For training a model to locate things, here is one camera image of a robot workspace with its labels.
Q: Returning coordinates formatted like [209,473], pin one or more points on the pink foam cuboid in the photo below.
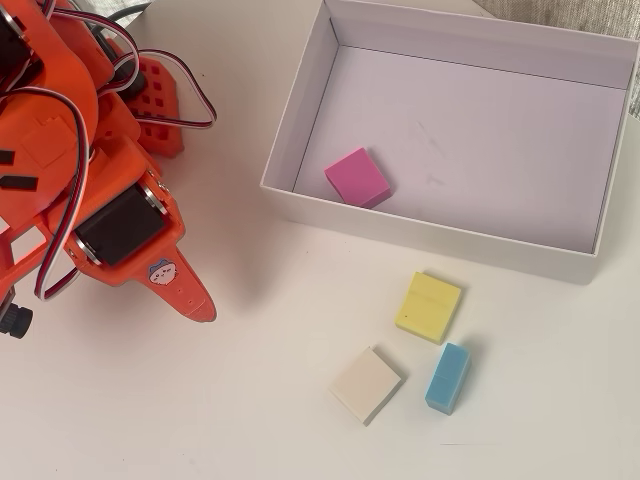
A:
[356,175]

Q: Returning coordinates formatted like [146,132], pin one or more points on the orange gripper with servo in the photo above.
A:
[120,227]

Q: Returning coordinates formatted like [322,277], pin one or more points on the blue foam cuboid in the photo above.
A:
[446,377]

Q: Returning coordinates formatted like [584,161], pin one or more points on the yellow foam cuboid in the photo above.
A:
[427,307]

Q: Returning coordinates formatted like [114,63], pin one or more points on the white cardboard bin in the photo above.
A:
[475,125]

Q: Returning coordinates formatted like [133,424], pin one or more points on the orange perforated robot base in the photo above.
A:
[160,100]

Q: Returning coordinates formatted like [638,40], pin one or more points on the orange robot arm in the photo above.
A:
[60,65]

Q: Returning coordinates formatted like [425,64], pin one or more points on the beige foam cuboid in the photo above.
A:
[366,385]

